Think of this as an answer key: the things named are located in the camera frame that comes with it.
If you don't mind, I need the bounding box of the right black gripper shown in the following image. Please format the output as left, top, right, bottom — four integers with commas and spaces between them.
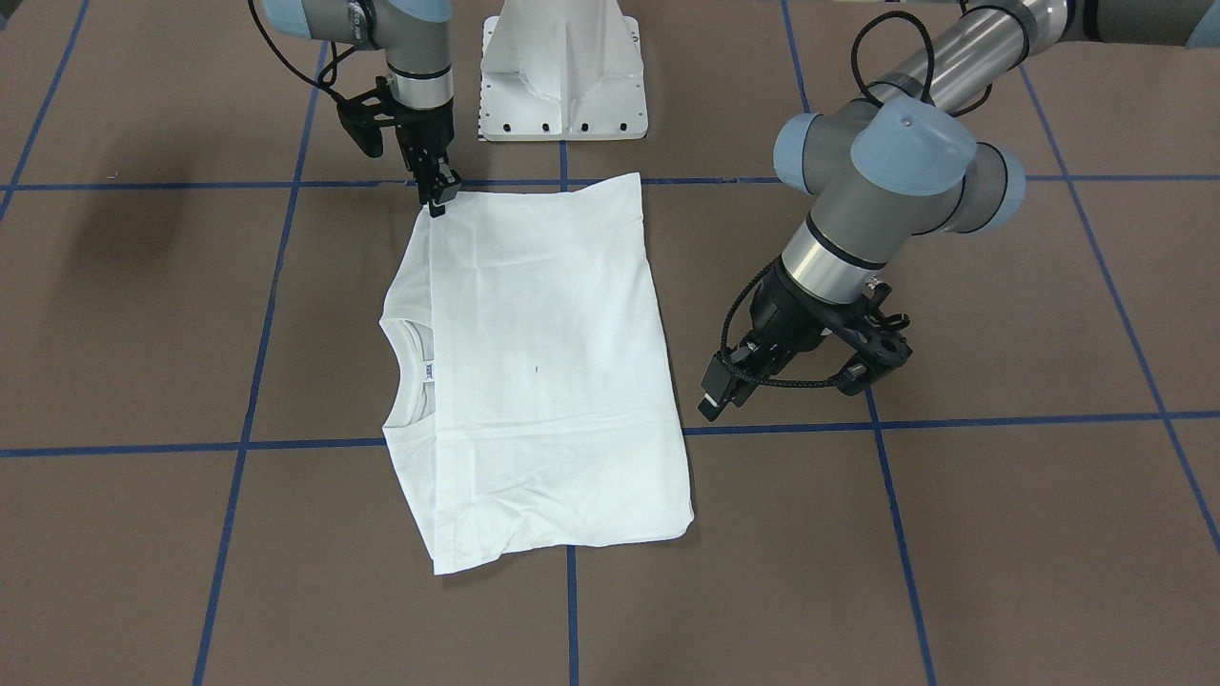
397, 100, 462, 218

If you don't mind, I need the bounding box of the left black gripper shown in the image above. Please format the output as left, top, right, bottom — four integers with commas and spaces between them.
698, 258, 838, 422

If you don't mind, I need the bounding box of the white long-sleeve printed shirt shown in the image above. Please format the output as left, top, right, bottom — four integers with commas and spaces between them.
379, 172, 694, 575

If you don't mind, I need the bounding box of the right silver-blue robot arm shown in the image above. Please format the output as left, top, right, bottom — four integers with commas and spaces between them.
248, 1, 462, 218

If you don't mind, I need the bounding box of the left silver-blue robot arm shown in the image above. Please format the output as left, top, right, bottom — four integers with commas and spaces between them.
699, 1, 1218, 421

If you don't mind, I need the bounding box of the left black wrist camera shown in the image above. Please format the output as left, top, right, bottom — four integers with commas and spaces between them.
826, 277, 913, 395

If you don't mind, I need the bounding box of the white camera pole base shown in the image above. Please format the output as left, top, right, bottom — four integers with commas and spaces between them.
478, 1, 649, 142

